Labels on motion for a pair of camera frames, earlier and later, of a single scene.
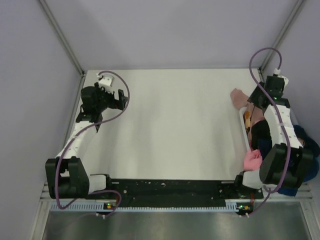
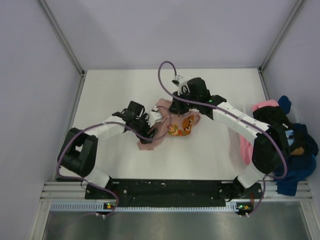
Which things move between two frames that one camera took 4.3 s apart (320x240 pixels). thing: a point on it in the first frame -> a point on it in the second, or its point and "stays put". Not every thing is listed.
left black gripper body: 106,99 -> 142,125
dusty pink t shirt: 239,99 -> 174,123
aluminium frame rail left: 62,37 stays put
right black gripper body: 255,97 -> 183,107
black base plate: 170,192 stays put
